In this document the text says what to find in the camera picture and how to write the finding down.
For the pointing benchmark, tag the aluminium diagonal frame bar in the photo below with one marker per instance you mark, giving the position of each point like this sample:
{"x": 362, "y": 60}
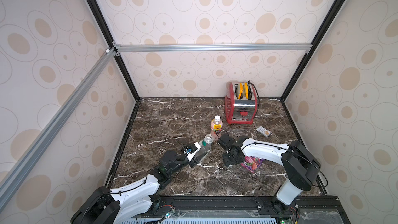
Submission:
{"x": 30, "y": 158}

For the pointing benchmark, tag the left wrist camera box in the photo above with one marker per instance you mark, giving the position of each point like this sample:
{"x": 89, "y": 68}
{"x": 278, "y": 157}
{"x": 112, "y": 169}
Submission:
{"x": 191, "y": 150}

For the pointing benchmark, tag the green label water bottle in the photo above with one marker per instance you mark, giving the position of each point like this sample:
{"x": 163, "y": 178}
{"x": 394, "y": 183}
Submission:
{"x": 205, "y": 146}

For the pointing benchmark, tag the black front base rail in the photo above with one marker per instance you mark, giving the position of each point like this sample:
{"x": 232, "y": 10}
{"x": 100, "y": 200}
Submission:
{"x": 242, "y": 210}

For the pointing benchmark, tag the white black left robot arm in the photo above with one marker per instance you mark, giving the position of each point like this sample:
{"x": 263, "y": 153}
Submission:
{"x": 114, "y": 206}

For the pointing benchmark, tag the purple candy bag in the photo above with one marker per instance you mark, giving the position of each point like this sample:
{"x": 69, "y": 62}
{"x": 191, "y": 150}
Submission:
{"x": 252, "y": 163}

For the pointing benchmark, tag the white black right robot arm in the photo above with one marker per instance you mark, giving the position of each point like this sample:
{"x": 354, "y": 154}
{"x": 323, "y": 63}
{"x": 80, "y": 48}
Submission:
{"x": 301, "y": 167}

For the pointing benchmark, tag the clear pink drink bottle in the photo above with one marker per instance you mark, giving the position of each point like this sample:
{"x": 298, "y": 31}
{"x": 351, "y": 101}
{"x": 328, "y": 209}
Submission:
{"x": 216, "y": 127}

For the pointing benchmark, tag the red and steel toaster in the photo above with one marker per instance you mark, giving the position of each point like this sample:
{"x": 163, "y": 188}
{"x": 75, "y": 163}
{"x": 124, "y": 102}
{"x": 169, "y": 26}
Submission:
{"x": 241, "y": 111}

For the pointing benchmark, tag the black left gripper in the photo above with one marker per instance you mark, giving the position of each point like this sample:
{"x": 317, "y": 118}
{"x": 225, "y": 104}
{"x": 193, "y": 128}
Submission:
{"x": 195, "y": 162}

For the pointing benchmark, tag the white cracker snack packet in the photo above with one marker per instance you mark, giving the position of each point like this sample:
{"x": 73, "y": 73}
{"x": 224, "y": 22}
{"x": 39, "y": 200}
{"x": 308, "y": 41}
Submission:
{"x": 263, "y": 131}

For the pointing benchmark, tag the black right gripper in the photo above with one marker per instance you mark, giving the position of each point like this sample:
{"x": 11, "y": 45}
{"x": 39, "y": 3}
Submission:
{"x": 227, "y": 144}

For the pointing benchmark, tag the aluminium horizontal frame bar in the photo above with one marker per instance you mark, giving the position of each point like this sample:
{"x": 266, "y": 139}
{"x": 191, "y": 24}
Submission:
{"x": 208, "y": 48}

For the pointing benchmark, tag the yellow toy toast slice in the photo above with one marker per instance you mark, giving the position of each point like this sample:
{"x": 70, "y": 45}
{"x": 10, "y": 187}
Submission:
{"x": 239, "y": 91}
{"x": 246, "y": 90}

